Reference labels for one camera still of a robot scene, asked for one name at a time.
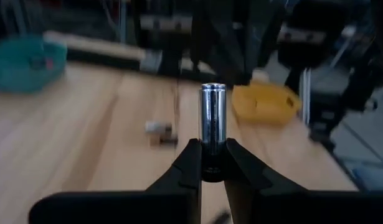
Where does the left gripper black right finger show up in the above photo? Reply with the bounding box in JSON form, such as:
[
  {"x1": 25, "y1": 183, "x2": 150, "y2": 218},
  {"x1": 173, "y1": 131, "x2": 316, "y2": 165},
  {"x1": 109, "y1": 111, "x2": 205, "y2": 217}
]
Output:
[{"x1": 224, "y1": 138, "x2": 383, "y2": 224}]

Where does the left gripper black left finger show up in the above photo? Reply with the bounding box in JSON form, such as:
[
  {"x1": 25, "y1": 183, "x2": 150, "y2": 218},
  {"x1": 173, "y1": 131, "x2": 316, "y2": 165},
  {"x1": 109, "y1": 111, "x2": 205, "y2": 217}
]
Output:
[{"x1": 28, "y1": 138, "x2": 203, "y2": 224}]

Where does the silver Energizer AA battery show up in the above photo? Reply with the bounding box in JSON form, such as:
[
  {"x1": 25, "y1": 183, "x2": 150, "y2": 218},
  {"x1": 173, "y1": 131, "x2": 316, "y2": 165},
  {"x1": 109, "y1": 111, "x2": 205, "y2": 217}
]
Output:
[
  {"x1": 198, "y1": 82, "x2": 227, "y2": 184},
  {"x1": 144, "y1": 120, "x2": 174, "y2": 135}
]

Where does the black copper Duracell AA battery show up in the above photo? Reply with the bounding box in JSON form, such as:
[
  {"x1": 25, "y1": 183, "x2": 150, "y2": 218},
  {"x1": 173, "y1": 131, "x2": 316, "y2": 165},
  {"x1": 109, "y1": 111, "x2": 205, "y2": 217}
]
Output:
[{"x1": 149, "y1": 133, "x2": 179, "y2": 147}]

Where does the yellow plastic basket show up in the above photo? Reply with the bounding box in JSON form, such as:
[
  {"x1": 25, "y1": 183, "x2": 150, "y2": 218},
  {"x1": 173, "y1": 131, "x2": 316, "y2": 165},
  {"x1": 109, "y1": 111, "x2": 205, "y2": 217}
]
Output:
[{"x1": 230, "y1": 79, "x2": 303, "y2": 127}]

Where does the teal plastic basket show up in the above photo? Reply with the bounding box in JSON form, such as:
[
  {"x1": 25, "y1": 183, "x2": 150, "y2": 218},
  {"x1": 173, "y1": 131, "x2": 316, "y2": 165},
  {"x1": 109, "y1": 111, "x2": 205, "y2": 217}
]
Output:
[{"x1": 0, "y1": 33, "x2": 69, "y2": 94}]

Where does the silver metal corner bracket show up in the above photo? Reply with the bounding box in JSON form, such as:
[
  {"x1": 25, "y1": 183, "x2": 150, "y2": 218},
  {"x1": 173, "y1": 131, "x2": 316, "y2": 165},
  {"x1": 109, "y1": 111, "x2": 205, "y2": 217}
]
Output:
[{"x1": 139, "y1": 49, "x2": 163, "y2": 75}]

